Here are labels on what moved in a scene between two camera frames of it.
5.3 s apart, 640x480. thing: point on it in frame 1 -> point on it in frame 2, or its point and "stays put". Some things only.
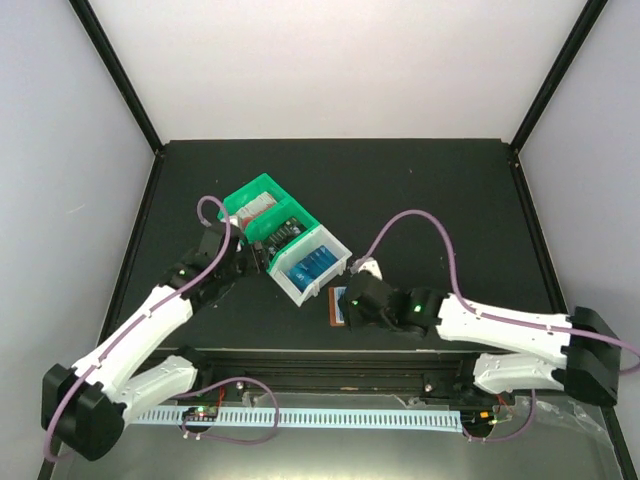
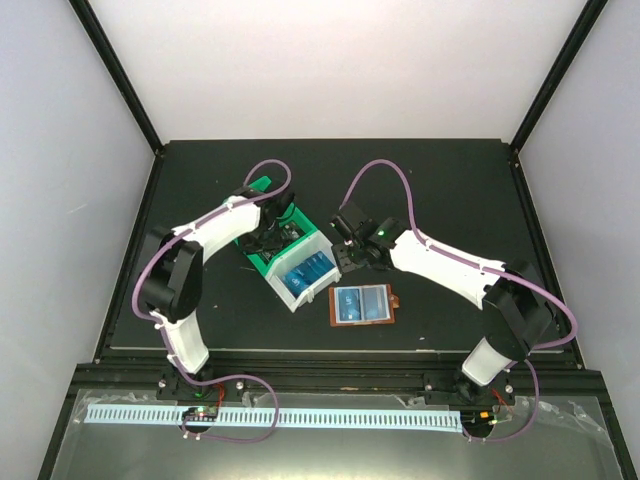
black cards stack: (284, 234) stays put
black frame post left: (111, 58) stays put
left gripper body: (255, 263) -> (264, 239)
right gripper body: (357, 317) -> (350, 262)
